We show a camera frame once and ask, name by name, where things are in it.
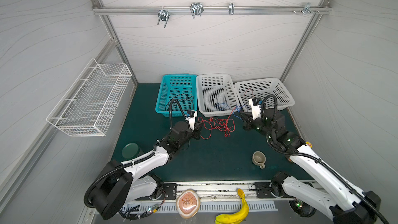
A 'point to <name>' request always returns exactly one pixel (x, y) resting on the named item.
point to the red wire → (252, 91)
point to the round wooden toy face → (188, 203)
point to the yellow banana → (236, 218)
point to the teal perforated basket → (182, 87)
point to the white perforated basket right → (261, 88)
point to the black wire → (179, 95)
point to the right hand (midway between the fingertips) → (243, 109)
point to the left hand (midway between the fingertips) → (204, 120)
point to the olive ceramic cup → (258, 158)
